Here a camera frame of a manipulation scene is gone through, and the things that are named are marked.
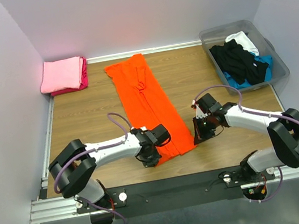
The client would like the white shirt in bin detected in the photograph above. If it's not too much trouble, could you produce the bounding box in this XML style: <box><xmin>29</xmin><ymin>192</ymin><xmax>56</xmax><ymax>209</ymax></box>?
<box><xmin>225</xmin><ymin>31</ymin><xmax>260</xmax><ymax>56</ymax></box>

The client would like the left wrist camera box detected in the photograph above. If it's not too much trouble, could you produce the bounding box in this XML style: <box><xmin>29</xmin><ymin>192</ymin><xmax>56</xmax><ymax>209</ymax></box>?
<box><xmin>146</xmin><ymin>124</ymin><xmax>172</xmax><ymax>147</ymax></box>

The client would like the folded magenta shirt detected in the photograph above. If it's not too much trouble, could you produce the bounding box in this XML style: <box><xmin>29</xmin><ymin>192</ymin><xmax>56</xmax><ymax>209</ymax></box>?
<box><xmin>51</xmin><ymin>57</ymin><xmax>88</xmax><ymax>96</ymax></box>

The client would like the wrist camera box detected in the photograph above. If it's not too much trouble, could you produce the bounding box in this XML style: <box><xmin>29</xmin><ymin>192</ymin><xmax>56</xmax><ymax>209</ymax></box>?
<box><xmin>146</xmin><ymin>124</ymin><xmax>172</xmax><ymax>147</ymax></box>
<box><xmin>191</xmin><ymin>93</ymin><xmax>222</xmax><ymax>119</ymax></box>

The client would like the orange t shirt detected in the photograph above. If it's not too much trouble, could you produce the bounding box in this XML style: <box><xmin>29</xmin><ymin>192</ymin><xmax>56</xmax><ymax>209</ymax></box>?
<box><xmin>105</xmin><ymin>54</ymin><xmax>195</xmax><ymax>165</ymax></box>

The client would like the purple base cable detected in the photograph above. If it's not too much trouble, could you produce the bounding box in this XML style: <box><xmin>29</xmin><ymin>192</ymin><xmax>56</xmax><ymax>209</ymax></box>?
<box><xmin>244</xmin><ymin>166</ymin><xmax>287</xmax><ymax>205</ymax></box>
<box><xmin>77</xmin><ymin>190</ymin><xmax>128</xmax><ymax>224</ymax></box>

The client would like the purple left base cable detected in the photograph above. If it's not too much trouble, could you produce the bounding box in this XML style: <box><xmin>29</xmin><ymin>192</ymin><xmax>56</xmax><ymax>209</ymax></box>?
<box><xmin>77</xmin><ymin>190</ymin><xmax>128</xmax><ymax>224</ymax></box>

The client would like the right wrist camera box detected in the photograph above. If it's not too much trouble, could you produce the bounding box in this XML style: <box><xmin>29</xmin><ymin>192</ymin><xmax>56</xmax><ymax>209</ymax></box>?
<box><xmin>191</xmin><ymin>93</ymin><xmax>222</xmax><ymax>119</ymax></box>

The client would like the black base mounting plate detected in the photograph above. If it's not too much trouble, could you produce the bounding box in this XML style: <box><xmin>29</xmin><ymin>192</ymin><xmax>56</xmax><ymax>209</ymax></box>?
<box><xmin>74</xmin><ymin>159</ymin><xmax>280</xmax><ymax>224</ymax></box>

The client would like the folded light pink shirt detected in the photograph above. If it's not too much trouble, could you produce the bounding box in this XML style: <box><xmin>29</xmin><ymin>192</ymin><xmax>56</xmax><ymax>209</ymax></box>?
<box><xmin>41</xmin><ymin>56</ymin><xmax>83</xmax><ymax>94</ymax></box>

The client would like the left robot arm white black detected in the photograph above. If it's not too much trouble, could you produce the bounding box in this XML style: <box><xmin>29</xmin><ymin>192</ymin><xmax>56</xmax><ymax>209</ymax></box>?
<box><xmin>49</xmin><ymin>126</ymin><xmax>169</xmax><ymax>210</ymax></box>

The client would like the clear plastic bin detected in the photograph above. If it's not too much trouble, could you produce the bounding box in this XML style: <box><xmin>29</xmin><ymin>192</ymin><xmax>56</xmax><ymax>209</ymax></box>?
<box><xmin>199</xmin><ymin>20</ymin><xmax>290</xmax><ymax>92</ymax></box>

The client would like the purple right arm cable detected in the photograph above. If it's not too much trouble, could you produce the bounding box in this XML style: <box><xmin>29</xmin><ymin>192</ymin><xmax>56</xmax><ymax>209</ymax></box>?
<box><xmin>190</xmin><ymin>71</ymin><xmax>299</xmax><ymax>178</ymax></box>

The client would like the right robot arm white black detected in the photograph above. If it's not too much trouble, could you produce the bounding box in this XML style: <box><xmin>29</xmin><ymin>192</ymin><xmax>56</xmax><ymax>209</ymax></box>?
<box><xmin>193</xmin><ymin>102</ymin><xmax>299</xmax><ymax>183</ymax></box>

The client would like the black shirt in bin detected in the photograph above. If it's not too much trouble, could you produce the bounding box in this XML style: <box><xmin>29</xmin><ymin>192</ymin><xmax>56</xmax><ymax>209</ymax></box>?
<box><xmin>210</xmin><ymin>40</ymin><xmax>270</xmax><ymax>86</ymax></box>

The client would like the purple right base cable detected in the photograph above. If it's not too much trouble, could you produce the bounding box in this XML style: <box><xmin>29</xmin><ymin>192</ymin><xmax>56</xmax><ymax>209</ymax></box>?
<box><xmin>244</xmin><ymin>166</ymin><xmax>287</xmax><ymax>205</ymax></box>

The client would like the blue shirt in bin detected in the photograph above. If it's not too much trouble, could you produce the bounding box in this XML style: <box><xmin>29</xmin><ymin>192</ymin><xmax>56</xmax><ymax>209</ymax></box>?
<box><xmin>220</xmin><ymin>52</ymin><xmax>278</xmax><ymax>92</ymax></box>

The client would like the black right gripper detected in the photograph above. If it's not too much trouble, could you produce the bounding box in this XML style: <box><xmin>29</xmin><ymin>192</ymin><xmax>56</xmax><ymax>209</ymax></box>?
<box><xmin>189</xmin><ymin>112</ymin><xmax>218</xmax><ymax>145</ymax></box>

